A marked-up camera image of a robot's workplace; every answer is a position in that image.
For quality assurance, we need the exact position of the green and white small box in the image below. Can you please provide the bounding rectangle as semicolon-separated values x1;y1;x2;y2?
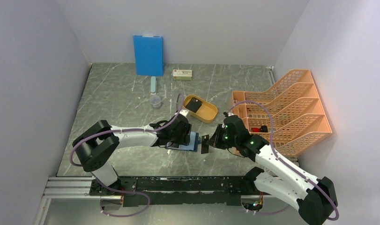
172;69;193;80

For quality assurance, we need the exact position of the orange plastic file organizer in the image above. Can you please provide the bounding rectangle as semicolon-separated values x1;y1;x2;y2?
231;69;332;157

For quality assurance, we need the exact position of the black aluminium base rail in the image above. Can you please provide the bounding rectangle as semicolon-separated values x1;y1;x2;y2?
43;176;269;208

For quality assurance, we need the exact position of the navy blue card holder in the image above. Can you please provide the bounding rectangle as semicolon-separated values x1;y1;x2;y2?
164;131;201;152

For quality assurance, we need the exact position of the blue upright folder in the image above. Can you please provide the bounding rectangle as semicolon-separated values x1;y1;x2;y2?
133;35;163;76

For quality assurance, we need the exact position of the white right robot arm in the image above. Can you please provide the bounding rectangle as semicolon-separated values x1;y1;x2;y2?
207;113;339;225

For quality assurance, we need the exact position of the red and black object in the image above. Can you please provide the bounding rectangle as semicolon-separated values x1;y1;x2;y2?
250;125;268;133

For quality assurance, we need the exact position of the clear jar of paper clips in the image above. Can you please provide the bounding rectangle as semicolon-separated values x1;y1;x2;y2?
149;95;162;109

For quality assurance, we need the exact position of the light blue stapler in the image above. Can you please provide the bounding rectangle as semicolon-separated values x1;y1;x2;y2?
150;76;157;95

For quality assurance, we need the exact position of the yellow oval tray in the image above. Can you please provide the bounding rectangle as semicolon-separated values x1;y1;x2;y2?
183;95;218;123

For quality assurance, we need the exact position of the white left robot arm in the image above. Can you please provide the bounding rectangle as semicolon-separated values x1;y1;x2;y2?
72;114;192;195

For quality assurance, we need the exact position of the black VIP card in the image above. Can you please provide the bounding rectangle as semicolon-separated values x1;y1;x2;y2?
186;97;202;113

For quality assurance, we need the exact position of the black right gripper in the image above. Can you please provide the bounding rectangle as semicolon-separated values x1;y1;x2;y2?
207;124;238;150

